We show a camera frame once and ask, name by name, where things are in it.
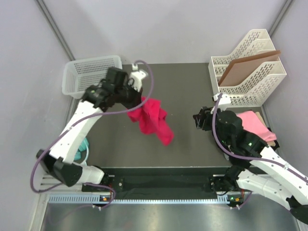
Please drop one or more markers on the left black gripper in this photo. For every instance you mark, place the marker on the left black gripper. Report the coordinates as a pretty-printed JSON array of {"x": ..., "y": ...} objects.
[{"x": 137, "y": 97}]

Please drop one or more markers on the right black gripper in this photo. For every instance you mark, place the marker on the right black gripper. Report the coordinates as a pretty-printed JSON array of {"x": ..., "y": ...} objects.
[{"x": 204, "y": 114}]

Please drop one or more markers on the red t shirt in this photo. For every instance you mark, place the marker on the red t shirt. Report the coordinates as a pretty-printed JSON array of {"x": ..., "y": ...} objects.
[{"x": 152, "y": 120}]

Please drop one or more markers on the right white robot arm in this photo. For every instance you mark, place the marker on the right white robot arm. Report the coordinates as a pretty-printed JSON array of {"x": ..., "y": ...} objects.
[{"x": 255, "y": 165}]

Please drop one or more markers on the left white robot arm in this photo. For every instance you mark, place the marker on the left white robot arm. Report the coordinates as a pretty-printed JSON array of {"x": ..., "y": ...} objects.
[{"x": 117, "y": 87}]

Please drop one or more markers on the pink folded t shirt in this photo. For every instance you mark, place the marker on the pink folded t shirt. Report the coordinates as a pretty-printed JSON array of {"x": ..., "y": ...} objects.
[{"x": 251, "y": 122}]

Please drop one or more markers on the white perforated plastic basket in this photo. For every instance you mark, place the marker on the white perforated plastic basket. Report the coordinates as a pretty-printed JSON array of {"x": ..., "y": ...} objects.
[{"x": 80, "y": 74}]

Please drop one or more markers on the cream perforated file organizer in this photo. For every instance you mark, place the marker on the cream perforated file organizer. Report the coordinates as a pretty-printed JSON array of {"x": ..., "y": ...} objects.
[{"x": 261, "y": 82}]

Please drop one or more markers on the brown cardboard sheet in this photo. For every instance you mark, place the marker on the brown cardboard sheet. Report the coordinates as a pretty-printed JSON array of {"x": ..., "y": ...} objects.
[{"x": 240, "y": 69}]

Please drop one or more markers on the teal and white hanger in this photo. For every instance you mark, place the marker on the teal and white hanger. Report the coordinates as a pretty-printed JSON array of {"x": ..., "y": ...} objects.
[{"x": 84, "y": 147}]

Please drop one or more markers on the beige folded t shirt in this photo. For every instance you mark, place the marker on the beige folded t shirt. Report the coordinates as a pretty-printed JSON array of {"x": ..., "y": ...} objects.
[{"x": 263, "y": 120}]

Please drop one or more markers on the black folded t shirt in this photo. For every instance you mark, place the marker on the black folded t shirt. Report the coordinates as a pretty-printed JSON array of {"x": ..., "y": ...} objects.
[{"x": 274, "y": 148}]

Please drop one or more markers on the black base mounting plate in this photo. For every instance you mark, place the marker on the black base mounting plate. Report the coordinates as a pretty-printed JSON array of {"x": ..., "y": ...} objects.
[{"x": 167, "y": 183}]

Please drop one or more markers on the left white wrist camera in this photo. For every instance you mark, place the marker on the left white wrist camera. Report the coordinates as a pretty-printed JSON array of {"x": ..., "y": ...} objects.
[{"x": 136, "y": 77}]

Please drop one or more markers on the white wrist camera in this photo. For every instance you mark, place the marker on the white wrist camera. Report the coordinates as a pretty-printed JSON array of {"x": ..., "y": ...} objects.
[
  {"x": 136, "y": 77},
  {"x": 222, "y": 101}
]

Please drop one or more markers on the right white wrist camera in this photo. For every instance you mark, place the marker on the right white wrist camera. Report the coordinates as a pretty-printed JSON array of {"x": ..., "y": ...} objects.
[{"x": 222, "y": 101}]

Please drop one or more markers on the aluminium frame rail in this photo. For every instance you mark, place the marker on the aluminium frame rail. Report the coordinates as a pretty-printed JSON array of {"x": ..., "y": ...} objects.
[{"x": 49, "y": 181}]

